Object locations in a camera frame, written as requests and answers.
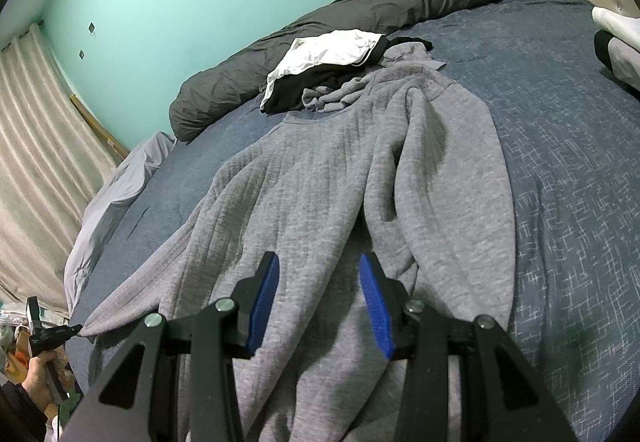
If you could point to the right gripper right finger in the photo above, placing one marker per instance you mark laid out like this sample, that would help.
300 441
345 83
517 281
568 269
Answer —
502 397

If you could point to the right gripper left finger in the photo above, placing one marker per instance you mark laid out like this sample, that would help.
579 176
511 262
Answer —
135 398

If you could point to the grey quilted sweater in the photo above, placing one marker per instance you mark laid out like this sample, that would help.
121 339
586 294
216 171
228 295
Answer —
412 171

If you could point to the folded white grey clothes stack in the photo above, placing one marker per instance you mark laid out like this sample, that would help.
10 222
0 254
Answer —
617 45

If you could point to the person's left hand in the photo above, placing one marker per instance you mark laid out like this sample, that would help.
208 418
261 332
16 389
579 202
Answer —
35 383

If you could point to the beige striped curtain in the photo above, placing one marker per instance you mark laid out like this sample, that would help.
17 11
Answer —
52 165

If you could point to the light grey blanket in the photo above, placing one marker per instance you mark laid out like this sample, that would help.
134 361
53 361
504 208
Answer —
107 208

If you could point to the blue patterned bed sheet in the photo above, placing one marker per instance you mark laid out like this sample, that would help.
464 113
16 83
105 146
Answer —
570 137

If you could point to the white black garment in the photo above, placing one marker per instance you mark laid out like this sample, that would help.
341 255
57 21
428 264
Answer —
314 67

